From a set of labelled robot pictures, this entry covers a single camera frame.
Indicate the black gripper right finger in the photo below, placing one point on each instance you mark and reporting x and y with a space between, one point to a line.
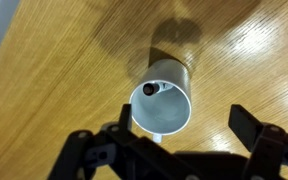
267 150

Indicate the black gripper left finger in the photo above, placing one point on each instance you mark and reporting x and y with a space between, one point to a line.
117 156

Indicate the white cup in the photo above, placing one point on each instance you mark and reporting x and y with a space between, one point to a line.
164 110

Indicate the black and white marker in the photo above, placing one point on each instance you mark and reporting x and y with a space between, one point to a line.
148 89

